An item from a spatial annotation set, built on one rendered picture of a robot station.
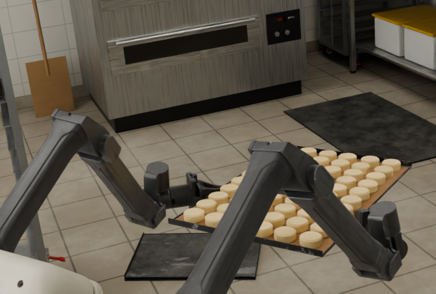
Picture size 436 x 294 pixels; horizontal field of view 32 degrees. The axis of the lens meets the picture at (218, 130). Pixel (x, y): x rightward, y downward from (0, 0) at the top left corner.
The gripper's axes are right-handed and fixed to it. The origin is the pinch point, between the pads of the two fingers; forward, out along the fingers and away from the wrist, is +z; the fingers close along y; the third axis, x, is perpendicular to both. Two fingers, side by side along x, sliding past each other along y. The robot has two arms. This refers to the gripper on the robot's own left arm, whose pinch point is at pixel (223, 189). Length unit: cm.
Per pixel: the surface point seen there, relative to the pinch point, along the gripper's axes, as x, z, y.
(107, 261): -151, -25, 95
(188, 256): -138, 12, 92
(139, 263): -140, -11, 93
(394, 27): -318, 206, 36
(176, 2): -321, 49, 3
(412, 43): -296, 209, 43
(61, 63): -389, -30, 51
